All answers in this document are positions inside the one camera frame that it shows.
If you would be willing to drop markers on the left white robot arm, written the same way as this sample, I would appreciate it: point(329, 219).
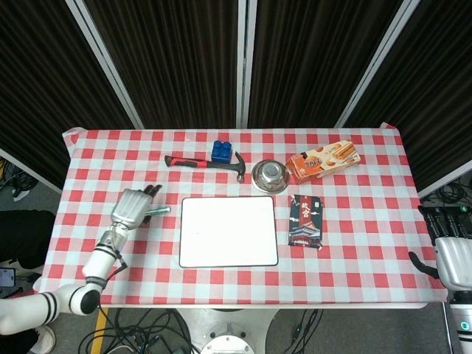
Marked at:
point(97, 262)

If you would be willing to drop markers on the yellow floor tape strip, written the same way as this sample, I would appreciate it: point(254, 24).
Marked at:
point(99, 330)

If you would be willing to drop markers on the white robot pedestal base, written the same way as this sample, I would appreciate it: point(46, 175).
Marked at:
point(225, 333)

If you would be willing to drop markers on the white partition base rail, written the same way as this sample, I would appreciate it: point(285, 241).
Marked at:
point(446, 183)
point(33, 171)

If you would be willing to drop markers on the white drawing board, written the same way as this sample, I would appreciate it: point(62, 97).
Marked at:
point(228, 232)

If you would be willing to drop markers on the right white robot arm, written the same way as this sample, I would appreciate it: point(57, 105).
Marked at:
point(461, 324)

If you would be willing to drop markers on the green marker pen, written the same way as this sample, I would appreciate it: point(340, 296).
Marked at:
point(161, 211)

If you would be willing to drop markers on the white shoe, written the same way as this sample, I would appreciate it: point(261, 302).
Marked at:
point(45, 339)

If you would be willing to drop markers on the person black trousers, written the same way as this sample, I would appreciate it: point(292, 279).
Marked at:
point(29, 236)

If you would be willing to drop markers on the dark partition panel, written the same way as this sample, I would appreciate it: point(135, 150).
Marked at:
point(317, 59)
point(169, 59)
point(40, 85)
point(435, 96)

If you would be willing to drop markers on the blue building block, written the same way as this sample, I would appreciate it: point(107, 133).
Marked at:
point(221, 152)

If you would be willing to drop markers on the red white checkered tablecloth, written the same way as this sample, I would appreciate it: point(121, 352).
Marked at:
point(236, 284)

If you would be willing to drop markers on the smartphone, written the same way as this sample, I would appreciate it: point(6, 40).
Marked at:
point(6, 277)

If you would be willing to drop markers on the red black claw hammer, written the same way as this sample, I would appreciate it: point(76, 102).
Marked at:
point(188, 161)

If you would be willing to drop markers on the dark blue palace print packet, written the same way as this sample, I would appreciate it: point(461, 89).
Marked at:
point(306, 225)

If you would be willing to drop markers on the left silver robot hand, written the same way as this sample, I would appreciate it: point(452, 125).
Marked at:
point(129, 208)

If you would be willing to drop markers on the stainless steel bowl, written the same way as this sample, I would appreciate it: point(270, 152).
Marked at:
point(270, 177)

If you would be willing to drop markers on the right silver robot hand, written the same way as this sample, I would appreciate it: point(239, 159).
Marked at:
point(455, 262)

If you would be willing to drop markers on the orange biscuit box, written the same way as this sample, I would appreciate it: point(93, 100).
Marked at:
point(321, 162)

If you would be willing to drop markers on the white partition post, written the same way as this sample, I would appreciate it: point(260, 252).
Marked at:
point(107, 70)
point(376, 66)
point(246, 62)

